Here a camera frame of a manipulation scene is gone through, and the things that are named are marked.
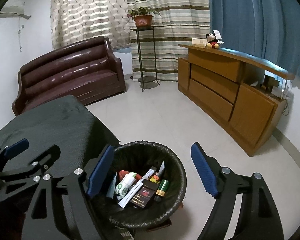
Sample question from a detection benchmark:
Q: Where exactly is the green white carton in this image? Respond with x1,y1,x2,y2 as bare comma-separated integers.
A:
115,175,136,200

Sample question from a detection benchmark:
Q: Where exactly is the dark brown cigarette box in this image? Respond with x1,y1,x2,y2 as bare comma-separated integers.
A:
130,180,159,209

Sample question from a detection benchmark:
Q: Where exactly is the green yellow bottle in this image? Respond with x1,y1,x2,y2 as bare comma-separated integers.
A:
154,179,170,202

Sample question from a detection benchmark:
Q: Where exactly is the light blue sachet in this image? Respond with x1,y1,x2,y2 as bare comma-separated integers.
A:
106,172,117,199

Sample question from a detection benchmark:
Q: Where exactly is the white blue cream tube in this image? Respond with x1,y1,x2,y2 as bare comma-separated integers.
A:
158,161,165,178

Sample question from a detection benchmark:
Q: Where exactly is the black trash bin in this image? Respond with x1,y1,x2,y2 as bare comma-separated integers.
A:
95,140,188,229

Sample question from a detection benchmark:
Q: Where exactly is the dark green table cloth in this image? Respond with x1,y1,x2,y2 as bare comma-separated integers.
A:
0,96,120,239

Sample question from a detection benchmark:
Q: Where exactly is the dark brown leather sofa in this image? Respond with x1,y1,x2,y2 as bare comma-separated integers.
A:
12,36,126,116

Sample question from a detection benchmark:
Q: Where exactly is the black metal plant stand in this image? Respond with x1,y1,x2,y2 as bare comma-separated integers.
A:
133,26,160,92

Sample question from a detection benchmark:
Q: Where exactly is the wooden sideboard cabinet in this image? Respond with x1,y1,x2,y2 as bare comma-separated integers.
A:
178,45,295,156

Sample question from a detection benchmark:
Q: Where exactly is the white air conditioner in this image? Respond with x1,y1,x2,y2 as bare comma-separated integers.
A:
0,5,31,20

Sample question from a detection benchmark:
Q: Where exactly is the beige patterned curtain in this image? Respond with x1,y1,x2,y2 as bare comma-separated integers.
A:
50,0,130,49

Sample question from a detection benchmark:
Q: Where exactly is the potted plant in clay pot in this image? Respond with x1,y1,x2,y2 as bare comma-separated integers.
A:
127,7,160,29

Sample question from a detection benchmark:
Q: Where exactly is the small beige box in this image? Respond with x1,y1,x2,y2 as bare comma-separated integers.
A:
192,38,207,46

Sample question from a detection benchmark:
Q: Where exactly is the mickey mouse plush toy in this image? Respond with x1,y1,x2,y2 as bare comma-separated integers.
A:
205,30,224,49

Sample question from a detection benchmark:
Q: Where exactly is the striped curtain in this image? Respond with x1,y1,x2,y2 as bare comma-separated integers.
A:
127,0,211,81

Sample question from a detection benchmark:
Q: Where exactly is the blue curtain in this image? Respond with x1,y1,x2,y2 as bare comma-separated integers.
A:
209,0,300,77

